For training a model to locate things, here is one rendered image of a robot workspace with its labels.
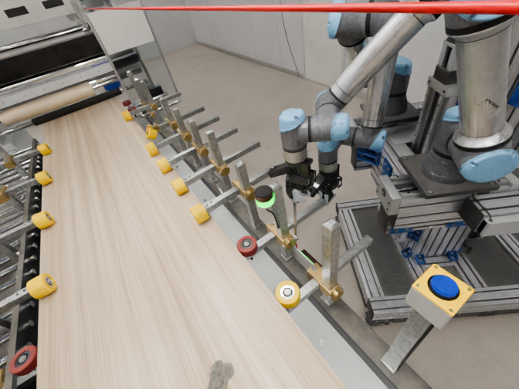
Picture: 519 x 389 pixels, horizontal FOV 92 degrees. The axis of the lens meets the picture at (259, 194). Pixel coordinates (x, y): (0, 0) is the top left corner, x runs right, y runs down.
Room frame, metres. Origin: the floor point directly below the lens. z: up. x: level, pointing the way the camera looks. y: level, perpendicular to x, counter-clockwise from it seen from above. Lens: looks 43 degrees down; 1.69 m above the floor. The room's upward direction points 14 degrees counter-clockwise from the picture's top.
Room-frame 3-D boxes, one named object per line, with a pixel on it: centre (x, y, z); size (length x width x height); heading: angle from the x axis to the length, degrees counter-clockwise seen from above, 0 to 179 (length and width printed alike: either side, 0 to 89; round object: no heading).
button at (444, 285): (0.16, -0.28, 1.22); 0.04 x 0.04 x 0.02
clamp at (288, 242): (0.64, -0.04, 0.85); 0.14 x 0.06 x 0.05; 26
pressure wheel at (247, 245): (0.60, 0.09, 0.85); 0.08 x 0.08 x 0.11
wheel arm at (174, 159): (1.35, 0.27, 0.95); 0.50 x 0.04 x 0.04; 116
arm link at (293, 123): (0.65, -0.14, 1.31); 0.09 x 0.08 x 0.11; 70
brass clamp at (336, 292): (0.42, -0.15, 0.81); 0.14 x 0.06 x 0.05; 26
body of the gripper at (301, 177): (0.64, -0.15, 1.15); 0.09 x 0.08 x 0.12; 46
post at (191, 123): (1.30, 0.27, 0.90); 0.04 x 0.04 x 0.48; 26
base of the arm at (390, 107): (1.10, -0.73, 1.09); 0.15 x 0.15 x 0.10
